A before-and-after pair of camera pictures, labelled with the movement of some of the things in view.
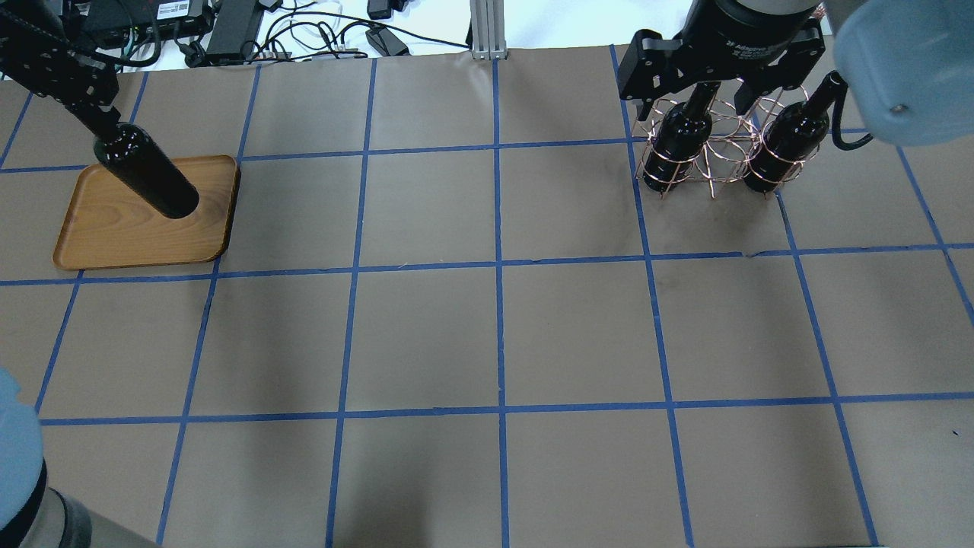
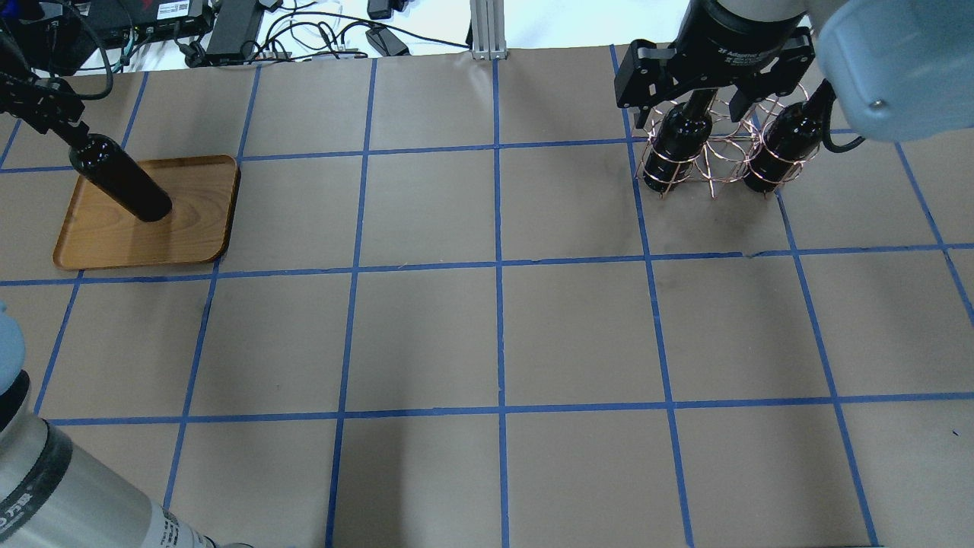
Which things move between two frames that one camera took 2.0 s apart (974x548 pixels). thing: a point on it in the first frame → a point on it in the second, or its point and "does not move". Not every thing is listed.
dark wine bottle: (132, 156) → (103, 164)
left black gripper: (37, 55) → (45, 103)
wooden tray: (106, 224) does not move
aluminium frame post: (487, 21) does not move
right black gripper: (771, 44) does not move
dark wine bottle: (682, 132) does not move
